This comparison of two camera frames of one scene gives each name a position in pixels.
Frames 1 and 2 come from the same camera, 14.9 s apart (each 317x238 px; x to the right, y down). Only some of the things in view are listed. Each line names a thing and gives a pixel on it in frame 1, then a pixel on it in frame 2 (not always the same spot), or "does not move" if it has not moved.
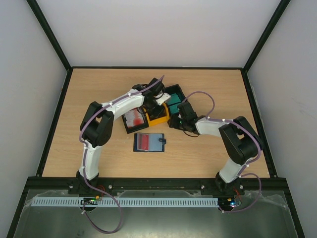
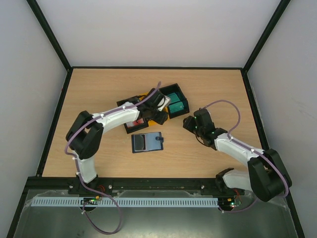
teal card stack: x=173 y=101 does not move
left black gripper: x=147 y=110 -> x=161 y=119
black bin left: x=135 y=120 does not move
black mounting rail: x=209 y=186 does not move
